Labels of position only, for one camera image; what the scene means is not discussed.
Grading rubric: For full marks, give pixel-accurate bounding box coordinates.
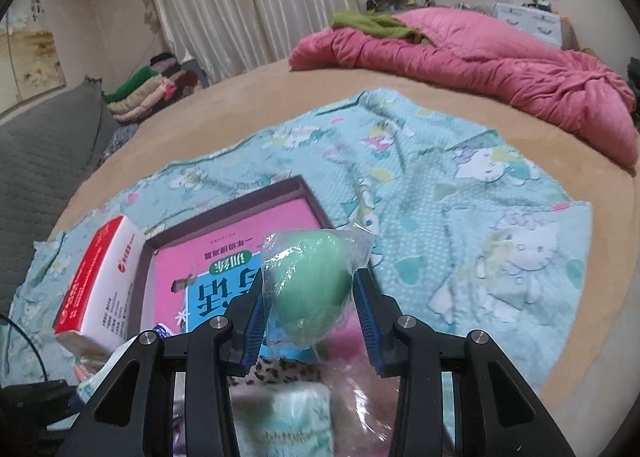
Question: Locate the clear bag with pink item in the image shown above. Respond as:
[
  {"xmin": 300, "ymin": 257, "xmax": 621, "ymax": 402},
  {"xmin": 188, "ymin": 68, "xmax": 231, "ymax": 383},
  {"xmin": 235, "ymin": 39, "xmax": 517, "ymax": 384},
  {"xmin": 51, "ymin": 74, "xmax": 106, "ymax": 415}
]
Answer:
[{"xmin": 327, "ymin": 362, "xmax": 401, "ymax": 457}]

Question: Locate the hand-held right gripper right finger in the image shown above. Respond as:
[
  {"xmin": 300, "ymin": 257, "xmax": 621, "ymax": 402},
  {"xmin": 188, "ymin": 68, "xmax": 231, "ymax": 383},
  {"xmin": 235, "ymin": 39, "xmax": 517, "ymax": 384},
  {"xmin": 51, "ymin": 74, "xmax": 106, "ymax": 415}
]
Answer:
[{"xmin": 351, "ymin": 267, "xmax": 576, "ymax": 457}]

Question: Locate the white dresser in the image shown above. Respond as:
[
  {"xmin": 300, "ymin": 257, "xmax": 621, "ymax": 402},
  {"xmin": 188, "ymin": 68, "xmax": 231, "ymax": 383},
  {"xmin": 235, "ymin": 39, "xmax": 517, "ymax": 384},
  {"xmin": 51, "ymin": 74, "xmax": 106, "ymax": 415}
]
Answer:
[{"xmin": 492, "ymin": 0, "xmax": 576, "ymax": 50}]

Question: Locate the red tissue pack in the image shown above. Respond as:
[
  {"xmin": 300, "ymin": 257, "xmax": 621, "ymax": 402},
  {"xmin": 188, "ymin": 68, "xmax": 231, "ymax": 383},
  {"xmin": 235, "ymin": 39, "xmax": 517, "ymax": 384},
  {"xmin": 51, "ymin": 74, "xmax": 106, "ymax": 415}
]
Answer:
[{"xmin": 52, "ymin": 216, "xmax": 146, "ymax": 358}]

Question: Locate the wall painting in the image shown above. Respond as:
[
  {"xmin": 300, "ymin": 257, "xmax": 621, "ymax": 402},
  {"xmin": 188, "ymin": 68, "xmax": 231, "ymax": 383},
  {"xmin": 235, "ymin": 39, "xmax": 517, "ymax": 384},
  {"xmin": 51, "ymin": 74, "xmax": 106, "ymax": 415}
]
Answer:
[{"xmin": 0, "ymin": 0, "xmax": 68, "ymax": 118}]

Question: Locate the black box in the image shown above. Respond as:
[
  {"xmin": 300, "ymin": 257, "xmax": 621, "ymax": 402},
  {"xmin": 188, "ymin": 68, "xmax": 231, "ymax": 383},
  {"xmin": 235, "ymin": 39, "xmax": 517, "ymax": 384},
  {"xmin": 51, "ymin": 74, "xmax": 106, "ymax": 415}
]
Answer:
[{"xmin": 0, "ymin": 379, "xmax": 81, "ymax": 438}]

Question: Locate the grey quilted sofa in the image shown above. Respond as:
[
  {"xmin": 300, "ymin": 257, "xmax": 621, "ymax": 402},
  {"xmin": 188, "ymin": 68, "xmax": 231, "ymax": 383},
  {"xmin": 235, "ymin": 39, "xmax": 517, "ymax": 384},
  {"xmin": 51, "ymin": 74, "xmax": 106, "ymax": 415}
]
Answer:
[{"xmin": 0, "ymin": 77, "xmax": 121, "ymax": 318}]

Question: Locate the pink quilt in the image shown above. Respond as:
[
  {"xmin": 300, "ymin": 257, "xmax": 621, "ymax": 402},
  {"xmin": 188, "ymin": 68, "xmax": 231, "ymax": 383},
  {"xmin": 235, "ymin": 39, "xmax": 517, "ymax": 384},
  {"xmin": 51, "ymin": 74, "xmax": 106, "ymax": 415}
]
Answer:
[{"xmin": 289, "ymin": 7, "xmax": 640, "ymax": 168}]

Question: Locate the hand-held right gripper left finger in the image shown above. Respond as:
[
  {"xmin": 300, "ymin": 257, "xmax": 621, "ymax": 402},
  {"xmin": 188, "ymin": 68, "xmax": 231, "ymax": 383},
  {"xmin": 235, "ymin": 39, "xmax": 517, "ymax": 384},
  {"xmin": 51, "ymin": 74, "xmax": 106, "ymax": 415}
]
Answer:
[{"xmin": 55, "ymin": 281, "xmax": 269, "ymax": 457}]

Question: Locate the green egg sponge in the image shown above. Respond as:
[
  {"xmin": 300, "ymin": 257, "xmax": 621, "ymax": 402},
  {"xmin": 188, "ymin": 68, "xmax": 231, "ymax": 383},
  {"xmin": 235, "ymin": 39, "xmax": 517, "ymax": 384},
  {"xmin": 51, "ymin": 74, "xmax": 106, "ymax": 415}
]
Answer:
[{"xmin": 262, "ymin": 224, "xmax": 376, "ymax": 350}]

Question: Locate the bed with tan sheet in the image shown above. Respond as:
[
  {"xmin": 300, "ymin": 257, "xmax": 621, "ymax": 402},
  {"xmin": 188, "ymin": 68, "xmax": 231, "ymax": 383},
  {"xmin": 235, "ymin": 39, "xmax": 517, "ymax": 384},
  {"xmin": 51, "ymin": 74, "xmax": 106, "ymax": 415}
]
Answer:
[{"xmin": 47, "ymin": 57, "xmax": 640, "ymax": 413}]

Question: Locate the white cotton pad packet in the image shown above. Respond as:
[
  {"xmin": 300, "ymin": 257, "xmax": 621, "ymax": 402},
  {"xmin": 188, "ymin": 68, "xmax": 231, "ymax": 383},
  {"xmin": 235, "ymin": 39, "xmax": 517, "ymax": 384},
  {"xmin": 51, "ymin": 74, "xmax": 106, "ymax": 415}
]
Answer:
[{"xmin": 150, "ymin": 321, "xmax": 337, "ymax": 457}]

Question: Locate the floral cloth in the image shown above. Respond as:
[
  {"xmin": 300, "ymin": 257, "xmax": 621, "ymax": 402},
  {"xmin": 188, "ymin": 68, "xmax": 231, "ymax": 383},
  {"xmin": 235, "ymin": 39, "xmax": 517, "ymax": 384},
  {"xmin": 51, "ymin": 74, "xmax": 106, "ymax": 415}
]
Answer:
[{"xmin": 97, "ymin": 124, "xmax": 138, "ymax": 168}]

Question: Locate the leopard print scrunchie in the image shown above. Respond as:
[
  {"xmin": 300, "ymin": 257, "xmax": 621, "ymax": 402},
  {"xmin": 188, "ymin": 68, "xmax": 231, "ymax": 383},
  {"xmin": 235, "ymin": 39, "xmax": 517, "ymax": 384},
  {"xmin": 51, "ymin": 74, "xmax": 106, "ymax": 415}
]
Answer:
[{"xmin": 250, "ymin": 354, "xmax": 323, "ymax": 388}]

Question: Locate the green garment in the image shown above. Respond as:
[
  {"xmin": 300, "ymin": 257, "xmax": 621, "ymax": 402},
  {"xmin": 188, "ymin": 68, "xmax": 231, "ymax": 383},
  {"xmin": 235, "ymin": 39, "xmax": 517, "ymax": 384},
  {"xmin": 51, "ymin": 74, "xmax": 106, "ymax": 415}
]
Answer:
[{"xmin": 330, "ymin": 9, "xmax": 431, "ymax": 45}]

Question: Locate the teal cartoon printed blanket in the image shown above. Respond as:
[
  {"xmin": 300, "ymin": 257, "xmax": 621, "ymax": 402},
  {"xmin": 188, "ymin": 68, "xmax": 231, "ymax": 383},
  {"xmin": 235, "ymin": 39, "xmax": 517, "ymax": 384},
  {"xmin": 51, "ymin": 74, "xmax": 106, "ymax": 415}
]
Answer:
[{"xmin": 10, "ymin": 89, "xmax": 593, "ymax": 388}]

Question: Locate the stack of folded clothes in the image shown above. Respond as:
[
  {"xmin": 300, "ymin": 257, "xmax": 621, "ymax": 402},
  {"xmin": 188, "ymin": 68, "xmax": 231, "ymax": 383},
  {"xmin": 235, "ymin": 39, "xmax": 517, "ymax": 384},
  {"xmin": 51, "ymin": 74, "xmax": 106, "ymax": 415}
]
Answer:
[{"xmin": 102, "ymin": 53, "xmax": 211, "ymax": 125}]

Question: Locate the black cable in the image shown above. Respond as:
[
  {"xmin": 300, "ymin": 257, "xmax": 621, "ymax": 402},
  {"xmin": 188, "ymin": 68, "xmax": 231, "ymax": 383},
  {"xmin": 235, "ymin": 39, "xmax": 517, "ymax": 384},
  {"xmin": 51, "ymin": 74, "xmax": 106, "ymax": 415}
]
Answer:
[{"xmin": 0, "ymin": 314, "xmax": 51, "ymax": 383}]

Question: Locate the pink and blue book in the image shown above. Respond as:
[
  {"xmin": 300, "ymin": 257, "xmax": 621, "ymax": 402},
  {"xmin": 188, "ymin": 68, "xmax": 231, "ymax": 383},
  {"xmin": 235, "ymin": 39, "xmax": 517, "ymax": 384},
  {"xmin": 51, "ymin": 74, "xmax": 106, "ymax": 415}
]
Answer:
[{"xmin": 150, "ymin": 197, "xmax": 331, "ymax": 353}]

